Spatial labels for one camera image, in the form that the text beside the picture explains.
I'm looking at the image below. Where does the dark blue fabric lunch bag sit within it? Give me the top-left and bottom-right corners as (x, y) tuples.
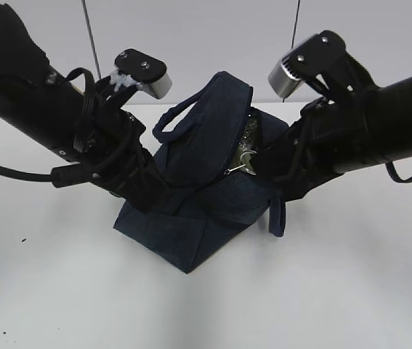
(114, 71), (288, 273)

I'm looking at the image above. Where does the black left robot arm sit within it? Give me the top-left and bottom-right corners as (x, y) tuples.
(0, 3), (171, 212)

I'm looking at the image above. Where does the green lid glass container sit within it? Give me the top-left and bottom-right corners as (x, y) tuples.
(236, 143), (257, 175)

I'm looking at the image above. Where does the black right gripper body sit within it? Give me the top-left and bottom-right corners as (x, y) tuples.
(254, 100), (341, 200)

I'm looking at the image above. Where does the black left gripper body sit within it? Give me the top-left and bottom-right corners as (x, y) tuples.
(70, 110), (154, 196)

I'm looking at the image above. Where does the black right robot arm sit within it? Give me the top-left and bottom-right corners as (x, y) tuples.
(251, 77), (412, 201)

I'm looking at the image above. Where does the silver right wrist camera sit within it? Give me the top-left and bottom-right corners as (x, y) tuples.
(268, 30), (346, 100)

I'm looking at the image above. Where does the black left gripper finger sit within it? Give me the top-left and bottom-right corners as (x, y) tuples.
(118, 159), (168, 212)

